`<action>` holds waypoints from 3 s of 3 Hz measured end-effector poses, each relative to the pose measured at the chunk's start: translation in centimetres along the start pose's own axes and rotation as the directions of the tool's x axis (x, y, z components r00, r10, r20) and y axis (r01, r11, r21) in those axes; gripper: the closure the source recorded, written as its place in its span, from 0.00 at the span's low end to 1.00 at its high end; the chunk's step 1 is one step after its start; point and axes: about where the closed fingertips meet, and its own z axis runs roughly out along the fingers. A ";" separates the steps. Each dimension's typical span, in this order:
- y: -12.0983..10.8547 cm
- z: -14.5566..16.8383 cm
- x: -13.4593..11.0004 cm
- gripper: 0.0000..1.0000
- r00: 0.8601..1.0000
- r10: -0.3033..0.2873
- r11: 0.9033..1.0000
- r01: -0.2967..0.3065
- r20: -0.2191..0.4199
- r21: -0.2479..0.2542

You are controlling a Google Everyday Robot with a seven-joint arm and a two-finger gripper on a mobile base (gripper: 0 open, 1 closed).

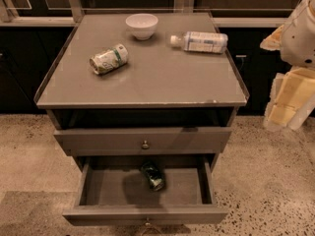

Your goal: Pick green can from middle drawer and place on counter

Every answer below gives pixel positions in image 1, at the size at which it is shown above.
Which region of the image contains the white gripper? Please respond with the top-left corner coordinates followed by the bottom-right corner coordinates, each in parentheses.
top-left (260, 0), bottom-right (315, 131)

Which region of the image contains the dark green can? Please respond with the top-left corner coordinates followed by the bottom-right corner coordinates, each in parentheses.
top-left (141, 161), bottom-right (165, 191)

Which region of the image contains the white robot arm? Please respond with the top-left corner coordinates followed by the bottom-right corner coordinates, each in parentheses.
top-left (260, 0), bottom-right (315, 132)

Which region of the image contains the brass top drawer knob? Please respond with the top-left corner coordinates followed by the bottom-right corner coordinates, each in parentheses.
top-left (142, 141), bottom-right (150, 149)

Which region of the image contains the white green can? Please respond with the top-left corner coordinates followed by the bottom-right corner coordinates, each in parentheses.
top-left (90, 43), bottom-right (129, 75)

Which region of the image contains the grey drawer cabinet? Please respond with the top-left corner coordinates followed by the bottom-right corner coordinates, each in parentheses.
top-left (33, 11), bottom-right (250, 183)

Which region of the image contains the grey top drawer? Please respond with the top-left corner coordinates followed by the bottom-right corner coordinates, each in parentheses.
top-left (54, 127), bottom-right (231, 156)

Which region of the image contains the open grey middle drawer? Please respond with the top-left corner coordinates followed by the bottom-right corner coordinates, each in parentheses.
top-left (63, 155), bottom-right (227, 226)

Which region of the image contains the clear plastic water bottle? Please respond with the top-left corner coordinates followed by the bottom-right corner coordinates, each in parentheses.
top-left (169, 31), bottom-right (228, 54)

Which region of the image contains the white ceramic bowl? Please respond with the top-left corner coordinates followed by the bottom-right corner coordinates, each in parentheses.
top-left (125, 13), bottom-right (158, 40)

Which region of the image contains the brass middle drawer handle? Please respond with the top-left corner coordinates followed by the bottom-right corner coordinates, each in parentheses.
top-left (140, 218), bottom-right (161, 236)

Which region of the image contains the metal window frame rail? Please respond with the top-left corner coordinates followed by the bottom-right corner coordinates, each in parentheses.
top-left (0, 0), bottom-right (302, 28)

